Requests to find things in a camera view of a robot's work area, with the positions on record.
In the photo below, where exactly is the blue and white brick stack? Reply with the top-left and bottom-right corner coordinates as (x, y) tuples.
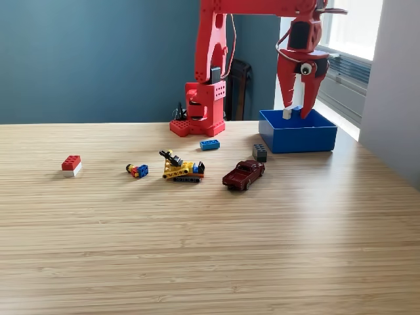
(282, 104), (301, 119)

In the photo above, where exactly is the dark folded chair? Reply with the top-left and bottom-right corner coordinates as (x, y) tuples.
(224, 58), (254, 121)

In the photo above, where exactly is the white window frame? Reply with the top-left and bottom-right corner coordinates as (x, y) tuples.
(300, 0), (384, 142)

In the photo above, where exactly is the small yellow toy digger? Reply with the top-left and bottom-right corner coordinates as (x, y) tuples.
(159, 149), (206, 182)

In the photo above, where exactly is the dark grey brick stack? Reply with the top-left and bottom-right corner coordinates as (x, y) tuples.
(251, 143), (268, 163)

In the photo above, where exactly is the toy figure red blue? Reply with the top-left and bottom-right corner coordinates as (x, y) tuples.
(125, 163), (149, 179)

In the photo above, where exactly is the grey pleated window blind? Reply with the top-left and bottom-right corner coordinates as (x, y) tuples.
(327, 52), (372, 87)

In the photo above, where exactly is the flat blue brick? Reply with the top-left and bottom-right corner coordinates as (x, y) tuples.
(199, 139), (221, 152)

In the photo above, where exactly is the blue plastic bin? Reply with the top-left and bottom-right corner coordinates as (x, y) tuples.
(258, 108), (339, 154)

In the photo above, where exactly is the red and white brick stack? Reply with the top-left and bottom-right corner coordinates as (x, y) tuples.
(61, 154), (83, 179)

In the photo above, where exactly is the dark red toy car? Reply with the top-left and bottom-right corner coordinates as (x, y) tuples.
(222, 159), (266, 192)

